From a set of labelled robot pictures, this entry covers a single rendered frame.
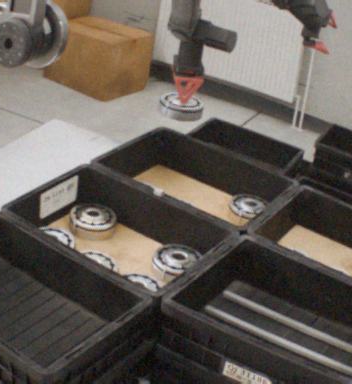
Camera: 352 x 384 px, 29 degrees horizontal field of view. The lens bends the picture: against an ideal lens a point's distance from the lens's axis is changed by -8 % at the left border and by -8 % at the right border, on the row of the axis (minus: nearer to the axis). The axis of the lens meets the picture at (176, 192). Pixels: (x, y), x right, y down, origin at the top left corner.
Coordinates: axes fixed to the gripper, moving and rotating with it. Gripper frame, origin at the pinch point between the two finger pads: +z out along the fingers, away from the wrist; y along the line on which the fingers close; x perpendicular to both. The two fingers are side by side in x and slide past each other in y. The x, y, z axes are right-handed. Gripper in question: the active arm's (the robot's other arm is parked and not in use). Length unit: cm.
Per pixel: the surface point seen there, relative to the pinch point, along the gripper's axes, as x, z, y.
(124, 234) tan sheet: 11.2, 23.0, -25.5
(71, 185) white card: 23.6, 15.8, -19.3
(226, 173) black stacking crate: -12.9, 17.4, -2.7
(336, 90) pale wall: -129, 69, 240
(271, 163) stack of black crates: -50, 54, 86
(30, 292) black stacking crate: 30, 24, -50
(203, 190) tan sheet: -8.1, 22.5, -2.8
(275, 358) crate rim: -12, 14, -75
